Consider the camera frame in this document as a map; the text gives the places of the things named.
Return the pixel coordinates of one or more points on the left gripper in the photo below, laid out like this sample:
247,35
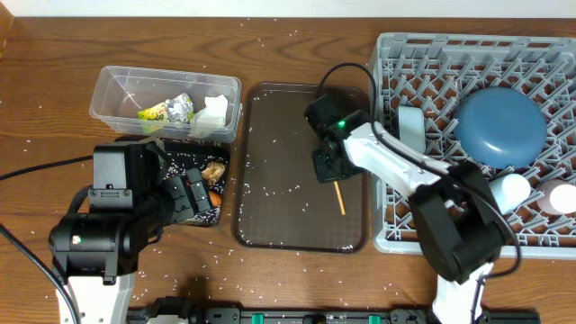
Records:
178,198

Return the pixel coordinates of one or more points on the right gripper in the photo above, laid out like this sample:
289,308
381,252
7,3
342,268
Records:
331,163

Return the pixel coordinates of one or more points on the orange carrot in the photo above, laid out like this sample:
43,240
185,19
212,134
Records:
215,198

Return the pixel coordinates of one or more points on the brown food scrap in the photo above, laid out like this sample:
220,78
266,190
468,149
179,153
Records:
213,172

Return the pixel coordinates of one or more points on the wooden chopstick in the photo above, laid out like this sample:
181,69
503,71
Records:
340,200

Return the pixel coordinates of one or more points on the white paper napkin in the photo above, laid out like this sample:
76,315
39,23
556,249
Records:
211,118

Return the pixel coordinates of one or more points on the light blue rice bowl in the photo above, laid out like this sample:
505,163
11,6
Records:
412,128

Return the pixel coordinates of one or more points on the yellow snack packet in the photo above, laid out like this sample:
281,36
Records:
151,118

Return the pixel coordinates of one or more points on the dark blue plate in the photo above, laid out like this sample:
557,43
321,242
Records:
500,127

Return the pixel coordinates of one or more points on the small blue cup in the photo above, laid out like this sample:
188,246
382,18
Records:
509,191

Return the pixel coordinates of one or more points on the pink and white cup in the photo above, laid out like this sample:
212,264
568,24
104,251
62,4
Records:
558,197

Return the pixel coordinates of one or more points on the foil wrapper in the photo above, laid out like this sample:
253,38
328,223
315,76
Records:
180,109

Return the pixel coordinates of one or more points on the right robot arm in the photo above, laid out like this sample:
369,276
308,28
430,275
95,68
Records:
460,228

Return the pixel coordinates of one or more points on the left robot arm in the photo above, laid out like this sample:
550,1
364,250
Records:
140,187

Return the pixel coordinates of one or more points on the black plastic bin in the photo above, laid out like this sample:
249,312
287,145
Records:
216,155

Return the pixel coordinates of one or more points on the dark brown serving tray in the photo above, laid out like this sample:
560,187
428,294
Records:
282,205

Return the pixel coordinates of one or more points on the clear plastic bin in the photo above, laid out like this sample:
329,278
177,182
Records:
121,92

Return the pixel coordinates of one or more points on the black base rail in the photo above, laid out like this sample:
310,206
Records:
181,310

